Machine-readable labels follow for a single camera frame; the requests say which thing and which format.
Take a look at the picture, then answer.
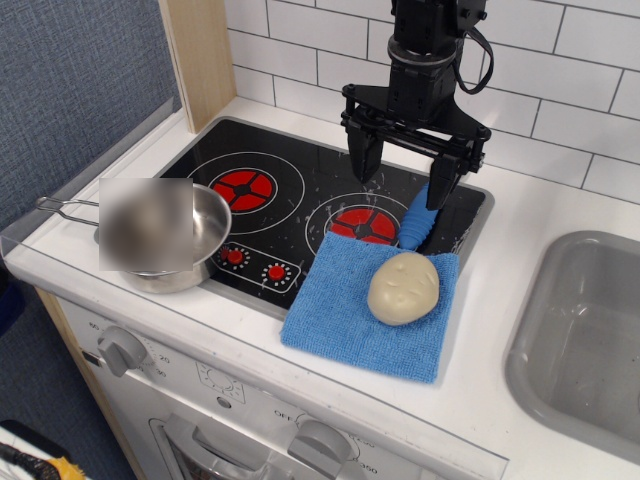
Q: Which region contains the small stainless steel pot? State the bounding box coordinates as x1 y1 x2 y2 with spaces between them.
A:
36 178 232 294

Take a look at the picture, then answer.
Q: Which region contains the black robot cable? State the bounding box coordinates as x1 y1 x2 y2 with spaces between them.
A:
452 24 496 96

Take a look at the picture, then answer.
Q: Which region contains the yellow black object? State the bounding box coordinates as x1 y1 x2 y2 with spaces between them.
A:
0 442 84 480

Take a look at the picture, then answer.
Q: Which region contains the blue handled metal spoon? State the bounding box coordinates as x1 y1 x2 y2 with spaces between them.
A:
397 183 438 250

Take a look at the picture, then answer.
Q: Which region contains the light wooden post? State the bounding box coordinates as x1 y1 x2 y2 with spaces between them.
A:
159 0 237 134

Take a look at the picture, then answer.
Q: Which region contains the white toy oven front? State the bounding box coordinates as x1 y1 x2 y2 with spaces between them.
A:
60 301 507 479

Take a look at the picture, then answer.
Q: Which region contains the black toy stovetop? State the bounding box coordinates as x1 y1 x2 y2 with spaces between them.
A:
93 116 495 321

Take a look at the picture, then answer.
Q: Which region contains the blue microfiber cloth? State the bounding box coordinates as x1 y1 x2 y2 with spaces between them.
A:
280 233 459 384

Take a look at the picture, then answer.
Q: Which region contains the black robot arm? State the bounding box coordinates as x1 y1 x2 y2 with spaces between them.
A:
341 1 493 210

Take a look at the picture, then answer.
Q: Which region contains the grey right oven knob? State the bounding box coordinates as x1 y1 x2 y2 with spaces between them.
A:
288 420 352 473

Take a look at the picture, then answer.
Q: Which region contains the grey plastic sink basin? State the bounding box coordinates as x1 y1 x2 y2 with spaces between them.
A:
505 231 639 463

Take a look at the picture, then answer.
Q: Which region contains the grey oven knob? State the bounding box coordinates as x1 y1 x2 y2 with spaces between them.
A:
98 326 147 378
288 420 352 473

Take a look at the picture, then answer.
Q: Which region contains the beige toy potato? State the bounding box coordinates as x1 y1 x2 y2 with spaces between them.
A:
367 252 440 326

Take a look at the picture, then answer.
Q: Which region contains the grey left oven knob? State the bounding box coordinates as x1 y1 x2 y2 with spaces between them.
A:
98 326 147 378

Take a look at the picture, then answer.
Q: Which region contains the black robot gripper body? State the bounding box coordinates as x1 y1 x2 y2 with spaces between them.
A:
341 46 491 173

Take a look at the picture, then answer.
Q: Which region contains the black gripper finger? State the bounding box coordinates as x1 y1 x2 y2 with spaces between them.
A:
426 156 463 210
348 125 384 182

